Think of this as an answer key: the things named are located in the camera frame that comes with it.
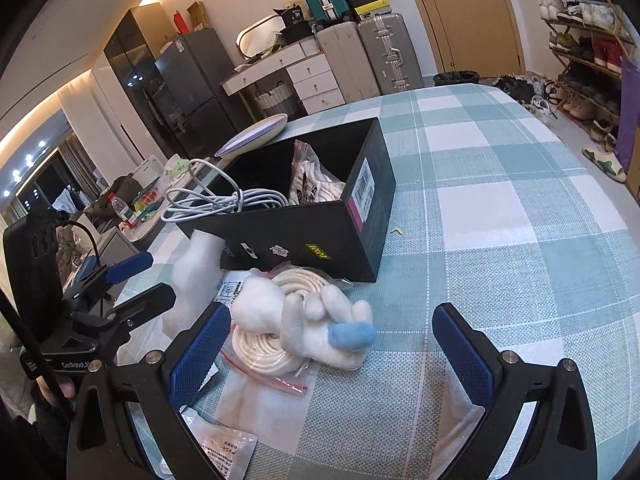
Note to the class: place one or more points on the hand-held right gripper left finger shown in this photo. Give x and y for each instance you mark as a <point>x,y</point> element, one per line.
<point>200,355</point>

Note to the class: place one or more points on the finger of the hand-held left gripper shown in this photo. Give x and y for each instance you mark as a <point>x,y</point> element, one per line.
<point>131,264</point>
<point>147,301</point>

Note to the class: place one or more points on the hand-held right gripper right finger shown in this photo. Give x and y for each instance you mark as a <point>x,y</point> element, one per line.
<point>465,355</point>

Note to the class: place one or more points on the white foam packing piece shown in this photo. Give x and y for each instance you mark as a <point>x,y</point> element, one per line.
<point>192,280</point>

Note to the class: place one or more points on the clear plastic bag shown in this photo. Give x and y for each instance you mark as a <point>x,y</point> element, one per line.
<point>265,412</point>

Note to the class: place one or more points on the white printed plastic packet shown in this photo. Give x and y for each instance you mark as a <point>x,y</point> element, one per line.
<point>220,452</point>

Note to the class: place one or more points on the white plush toy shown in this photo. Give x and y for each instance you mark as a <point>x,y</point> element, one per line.
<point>310,327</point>

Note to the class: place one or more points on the black cardboard box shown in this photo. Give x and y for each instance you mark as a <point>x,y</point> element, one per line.
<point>300,230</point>

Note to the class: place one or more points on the person's left forearm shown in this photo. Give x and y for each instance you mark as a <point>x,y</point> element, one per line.
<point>15,410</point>

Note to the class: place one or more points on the person's left hand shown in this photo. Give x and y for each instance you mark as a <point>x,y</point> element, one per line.
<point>55,392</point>

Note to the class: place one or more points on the grey low table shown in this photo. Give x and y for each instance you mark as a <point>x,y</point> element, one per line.
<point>125,247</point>

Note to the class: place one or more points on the plastic water bottle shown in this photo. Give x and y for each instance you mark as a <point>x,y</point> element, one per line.
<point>120,210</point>

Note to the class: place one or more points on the green and red snack pack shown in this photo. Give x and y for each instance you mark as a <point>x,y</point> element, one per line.
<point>147,200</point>

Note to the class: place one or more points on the dark olive jacket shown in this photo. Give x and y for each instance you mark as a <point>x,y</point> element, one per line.
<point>120,187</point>

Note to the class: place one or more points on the green tissue pack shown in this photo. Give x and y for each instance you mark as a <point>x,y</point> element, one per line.
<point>176,167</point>

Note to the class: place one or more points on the white shallow bowl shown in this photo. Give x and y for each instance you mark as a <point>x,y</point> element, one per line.
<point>255,135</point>

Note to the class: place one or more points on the dark glass cabinet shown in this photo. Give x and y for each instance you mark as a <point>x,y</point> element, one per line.
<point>130,75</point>

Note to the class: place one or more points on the grey refrigerator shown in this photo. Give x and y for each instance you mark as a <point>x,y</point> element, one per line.
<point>195,85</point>

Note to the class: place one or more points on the woven laundry basket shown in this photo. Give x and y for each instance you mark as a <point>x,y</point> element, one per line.
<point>272,101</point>

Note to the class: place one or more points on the green and white slipper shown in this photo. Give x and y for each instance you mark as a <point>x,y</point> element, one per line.
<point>605,161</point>

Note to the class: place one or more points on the red carton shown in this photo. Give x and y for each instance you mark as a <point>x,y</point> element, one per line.
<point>177,22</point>

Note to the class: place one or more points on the brown cardboard box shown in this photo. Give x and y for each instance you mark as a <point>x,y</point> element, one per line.
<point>634,165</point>

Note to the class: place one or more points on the white drawer dresser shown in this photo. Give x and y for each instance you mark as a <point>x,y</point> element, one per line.
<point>310,80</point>

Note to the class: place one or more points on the open cardboard carton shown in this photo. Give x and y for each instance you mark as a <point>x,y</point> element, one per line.
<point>197,15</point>

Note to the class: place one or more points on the oval mirror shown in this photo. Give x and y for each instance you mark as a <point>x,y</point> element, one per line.
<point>260,35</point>

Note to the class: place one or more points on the pile of assorted shoes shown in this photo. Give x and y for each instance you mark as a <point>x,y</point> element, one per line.
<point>525,90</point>

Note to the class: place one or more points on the black trash bin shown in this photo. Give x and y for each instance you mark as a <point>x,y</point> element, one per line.
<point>455,78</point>

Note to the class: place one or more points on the beige suitcase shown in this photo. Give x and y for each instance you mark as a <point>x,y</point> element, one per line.
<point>342,60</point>

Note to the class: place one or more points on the purple bag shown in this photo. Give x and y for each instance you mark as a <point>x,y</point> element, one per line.
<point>629,110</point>

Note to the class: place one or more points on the black paper bag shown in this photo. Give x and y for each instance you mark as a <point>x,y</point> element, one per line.
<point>292,16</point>

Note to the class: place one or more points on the silver suitcase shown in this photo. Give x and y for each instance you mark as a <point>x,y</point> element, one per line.
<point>390,55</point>

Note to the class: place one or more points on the tan wooden door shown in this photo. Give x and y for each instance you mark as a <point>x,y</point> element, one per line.
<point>460,10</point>

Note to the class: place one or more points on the metal shoe rack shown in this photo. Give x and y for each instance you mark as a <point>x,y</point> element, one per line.
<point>600,35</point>

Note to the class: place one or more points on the black and yellow shoe box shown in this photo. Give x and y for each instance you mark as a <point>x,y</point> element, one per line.
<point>372,8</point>

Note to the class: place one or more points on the rows of sneakers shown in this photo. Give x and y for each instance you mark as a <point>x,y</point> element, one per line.
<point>575,10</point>

